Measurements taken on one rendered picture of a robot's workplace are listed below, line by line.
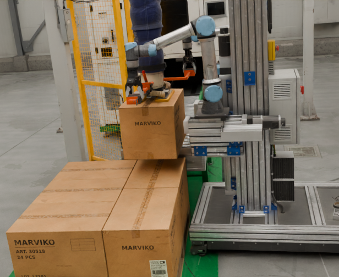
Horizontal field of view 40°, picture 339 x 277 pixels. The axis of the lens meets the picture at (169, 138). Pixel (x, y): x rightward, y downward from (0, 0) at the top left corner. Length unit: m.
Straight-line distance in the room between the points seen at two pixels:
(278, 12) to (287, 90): 9.24
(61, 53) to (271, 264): 2.69
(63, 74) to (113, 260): 2.28
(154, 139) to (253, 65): 0.87
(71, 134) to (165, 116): 1.66
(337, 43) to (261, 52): 9.28
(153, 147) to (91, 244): 0.92
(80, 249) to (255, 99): 1.53
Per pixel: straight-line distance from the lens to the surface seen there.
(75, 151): 4.84
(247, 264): 3.41
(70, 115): 4.74
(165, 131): 3.37
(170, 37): 3.08
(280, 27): 12.46
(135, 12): 3.46
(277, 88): 3.25
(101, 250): 2.90
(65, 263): 3.02
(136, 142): 3.44
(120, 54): 4.53
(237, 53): 3.25
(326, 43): 12.45
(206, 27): 2.92
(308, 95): 6.70
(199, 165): 3.90
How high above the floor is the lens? 1.85
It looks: 17 degrees down
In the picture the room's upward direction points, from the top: 5 degrees counter-clockwise
